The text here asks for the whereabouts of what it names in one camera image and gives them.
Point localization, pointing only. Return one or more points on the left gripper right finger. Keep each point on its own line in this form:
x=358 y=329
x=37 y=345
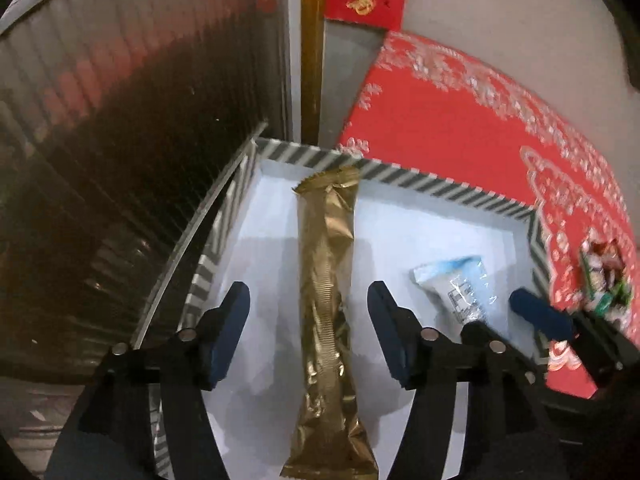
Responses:
x=507 y=432

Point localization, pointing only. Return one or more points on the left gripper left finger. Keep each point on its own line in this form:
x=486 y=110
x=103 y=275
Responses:
x=109 y=433

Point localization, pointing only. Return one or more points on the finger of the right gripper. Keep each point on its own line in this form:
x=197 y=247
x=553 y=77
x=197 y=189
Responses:
x=554 y=324

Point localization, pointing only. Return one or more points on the white blue snack packet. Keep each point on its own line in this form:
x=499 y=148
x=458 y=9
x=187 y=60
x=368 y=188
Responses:
x=461 y=287

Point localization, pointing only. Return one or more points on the long gold foil packet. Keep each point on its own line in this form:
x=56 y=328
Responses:
x=329 y=440

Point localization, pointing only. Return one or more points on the small candy pile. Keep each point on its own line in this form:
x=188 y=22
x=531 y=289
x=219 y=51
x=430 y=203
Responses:
x=607 y=288

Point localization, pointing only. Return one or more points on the striped white storage box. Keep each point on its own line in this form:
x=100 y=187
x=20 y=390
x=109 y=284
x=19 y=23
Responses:
x=403 y=219

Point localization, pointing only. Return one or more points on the red floral tablecloth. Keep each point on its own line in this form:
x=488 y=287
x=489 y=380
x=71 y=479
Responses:
x=478 y=137

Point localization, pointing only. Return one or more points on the wooden door frame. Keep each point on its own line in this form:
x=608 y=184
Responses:
x=311 y=66

